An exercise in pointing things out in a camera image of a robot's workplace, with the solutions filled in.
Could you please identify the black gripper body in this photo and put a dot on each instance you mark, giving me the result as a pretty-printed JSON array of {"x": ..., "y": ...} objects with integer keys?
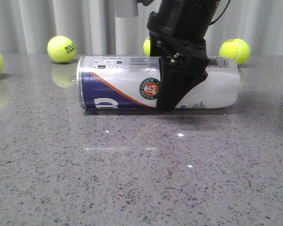
[{"x": 177, "y": 33}]

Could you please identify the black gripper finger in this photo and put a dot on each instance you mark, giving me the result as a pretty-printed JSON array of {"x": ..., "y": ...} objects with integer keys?
[{"x": 178, "y": 78}]

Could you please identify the white blue tennis ball can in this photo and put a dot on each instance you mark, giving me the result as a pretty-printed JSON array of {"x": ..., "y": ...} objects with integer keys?
[{"x": 133, "y": 82}]

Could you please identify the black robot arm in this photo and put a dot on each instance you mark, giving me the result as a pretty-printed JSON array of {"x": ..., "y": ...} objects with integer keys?
[{"x": 209, "y": 6}]

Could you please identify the yellow tennis ball middle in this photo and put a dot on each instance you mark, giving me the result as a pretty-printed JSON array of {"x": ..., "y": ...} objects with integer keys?
[{"x": 147, "y": 46}]

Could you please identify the yellow tennis ball right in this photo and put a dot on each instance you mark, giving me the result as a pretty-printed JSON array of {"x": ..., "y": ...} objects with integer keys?
[{"x": 236, "y": 49}]

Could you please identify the yellow tennis ball with lettering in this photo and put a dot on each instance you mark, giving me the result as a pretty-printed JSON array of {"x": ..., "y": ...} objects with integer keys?
[{"x": 61, "y": 49}]

